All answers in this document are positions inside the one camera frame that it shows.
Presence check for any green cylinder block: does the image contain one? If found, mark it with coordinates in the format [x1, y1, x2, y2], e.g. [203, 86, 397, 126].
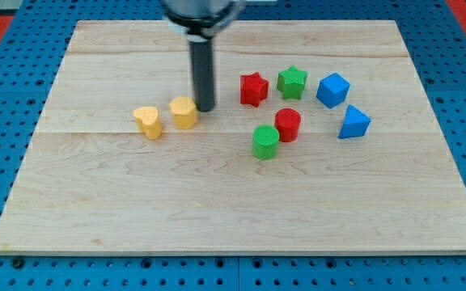
[252, 124, 280, 160]

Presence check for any yellow hexagon block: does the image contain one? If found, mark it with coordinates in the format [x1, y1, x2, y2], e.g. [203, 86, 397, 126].
[169, 96, 198, 129]

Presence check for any red cylinder block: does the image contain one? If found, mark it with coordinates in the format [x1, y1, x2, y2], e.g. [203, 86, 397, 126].
[274, 108, 302, 142]

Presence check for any red star block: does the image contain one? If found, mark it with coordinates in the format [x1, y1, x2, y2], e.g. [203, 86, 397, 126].
[240, 72, 269, 108]

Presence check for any green star block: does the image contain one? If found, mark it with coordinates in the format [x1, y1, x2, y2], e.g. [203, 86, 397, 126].
[277, 65, 308, 99]

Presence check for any light wooden board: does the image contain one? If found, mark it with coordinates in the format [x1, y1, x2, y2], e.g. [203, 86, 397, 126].
[0, 20, 466, 256]

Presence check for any yellow heart block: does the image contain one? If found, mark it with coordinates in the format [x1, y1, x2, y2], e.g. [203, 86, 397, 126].
[133, 107, 163, 140]

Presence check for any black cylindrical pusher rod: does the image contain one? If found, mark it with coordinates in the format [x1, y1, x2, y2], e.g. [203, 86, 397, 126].
[189, 40, 215, 112]

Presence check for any blue cube block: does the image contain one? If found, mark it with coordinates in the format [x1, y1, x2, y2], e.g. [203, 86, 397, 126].
[316, 73, 350, 109]

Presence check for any blue triangle block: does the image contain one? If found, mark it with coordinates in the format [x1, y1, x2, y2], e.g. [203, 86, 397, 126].
[338, 105, 371, 139]

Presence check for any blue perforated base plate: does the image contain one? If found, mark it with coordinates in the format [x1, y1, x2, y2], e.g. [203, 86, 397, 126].
[0, 0, 466, 290]

